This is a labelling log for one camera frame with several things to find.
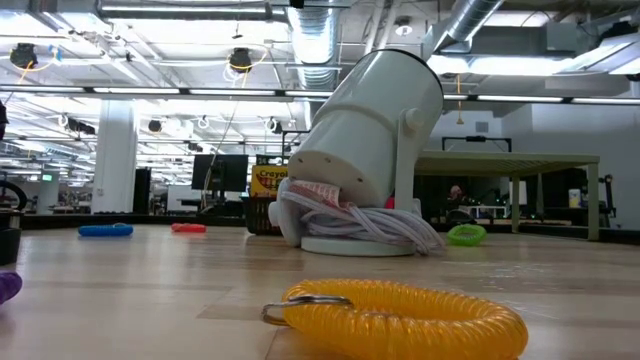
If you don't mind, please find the black binder clip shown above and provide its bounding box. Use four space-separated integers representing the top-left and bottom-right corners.
0 227 23 266

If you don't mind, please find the black ceiling cable reel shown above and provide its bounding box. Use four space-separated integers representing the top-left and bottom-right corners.
228 47 254 74
9 42 39 70

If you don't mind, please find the black office chair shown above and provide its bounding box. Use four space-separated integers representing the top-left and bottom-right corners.
444 208 477 226

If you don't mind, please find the black upright robot stand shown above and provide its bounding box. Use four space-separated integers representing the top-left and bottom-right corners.
601 173 617 227

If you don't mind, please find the yellow coil wristband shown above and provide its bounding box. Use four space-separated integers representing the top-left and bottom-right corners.
260 278 530 360

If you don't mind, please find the white bundled lamp cable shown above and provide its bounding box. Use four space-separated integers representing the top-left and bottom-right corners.
267 177 446 256

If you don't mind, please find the wide silver ceiling duct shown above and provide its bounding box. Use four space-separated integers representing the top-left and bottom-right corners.
285 0 342 91

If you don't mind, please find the black metal stand frame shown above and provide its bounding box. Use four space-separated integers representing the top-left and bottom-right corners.
442 135 512 153

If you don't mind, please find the blue coil wristband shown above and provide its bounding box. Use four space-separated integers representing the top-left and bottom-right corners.
77 222 135 238

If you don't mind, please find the black computer monitor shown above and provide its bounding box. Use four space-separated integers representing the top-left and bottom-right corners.
191 153 250 193

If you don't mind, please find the purple coil wristband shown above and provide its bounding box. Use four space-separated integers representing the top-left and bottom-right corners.
0 269 24 306

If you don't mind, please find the black mesh basket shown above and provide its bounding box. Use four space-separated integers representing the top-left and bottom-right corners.
241 194 284 237

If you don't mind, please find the green coil wristband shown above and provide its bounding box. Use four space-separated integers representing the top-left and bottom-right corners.
446 223 488 247

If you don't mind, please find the white desk lamp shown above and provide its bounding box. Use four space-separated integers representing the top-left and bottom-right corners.
287 48 445 259

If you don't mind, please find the tall black cabinet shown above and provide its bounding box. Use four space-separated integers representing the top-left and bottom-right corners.
132 167 152 215

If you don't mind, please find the black aluminium rig frame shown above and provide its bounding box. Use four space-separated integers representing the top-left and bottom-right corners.
19 212 640 247

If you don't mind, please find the slanted silver ceiling duct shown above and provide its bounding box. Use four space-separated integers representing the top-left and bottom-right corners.
433 0 506 54

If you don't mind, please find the green yellow crayon box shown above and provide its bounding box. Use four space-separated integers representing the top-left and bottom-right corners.
248 153 290 199

